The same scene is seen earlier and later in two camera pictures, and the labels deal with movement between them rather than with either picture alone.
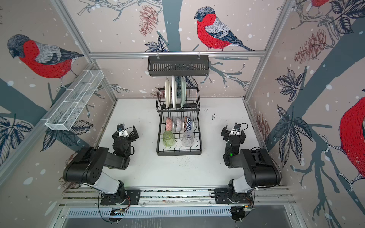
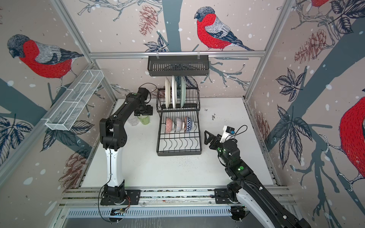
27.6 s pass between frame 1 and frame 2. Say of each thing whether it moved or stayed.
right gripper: moved
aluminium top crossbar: stayed
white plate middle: stayed
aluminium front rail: stayed
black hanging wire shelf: stayed
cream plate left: stayed
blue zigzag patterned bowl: stayed
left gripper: moved
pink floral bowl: stayed
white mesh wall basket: stayed
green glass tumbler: moved
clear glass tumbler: moved
